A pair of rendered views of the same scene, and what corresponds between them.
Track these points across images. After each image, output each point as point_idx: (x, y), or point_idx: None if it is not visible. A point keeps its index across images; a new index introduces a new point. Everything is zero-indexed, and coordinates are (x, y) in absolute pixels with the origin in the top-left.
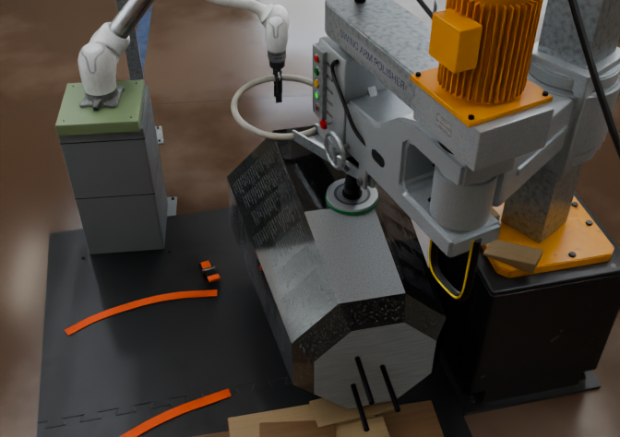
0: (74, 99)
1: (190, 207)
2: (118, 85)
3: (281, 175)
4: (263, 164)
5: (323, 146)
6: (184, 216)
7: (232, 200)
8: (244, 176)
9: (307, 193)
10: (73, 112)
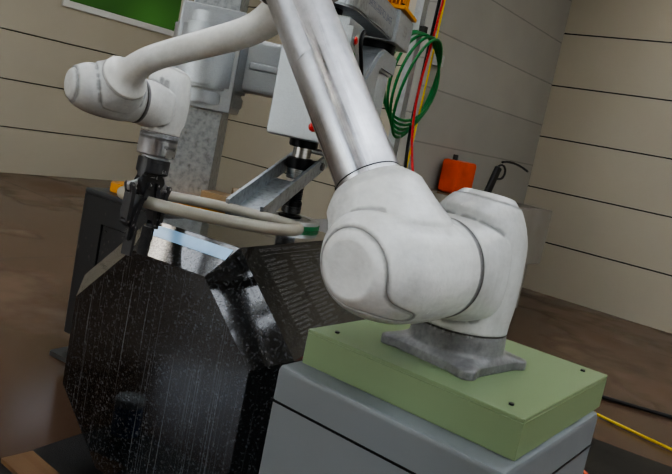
0: (529, 384)
1: None
2: (383, 350)
3: (305, 254)
4: (287, 279)
5: (267, 197)
6: None
7: None
8: (298, 320)
9: (317, 236)
10: (550, 369)
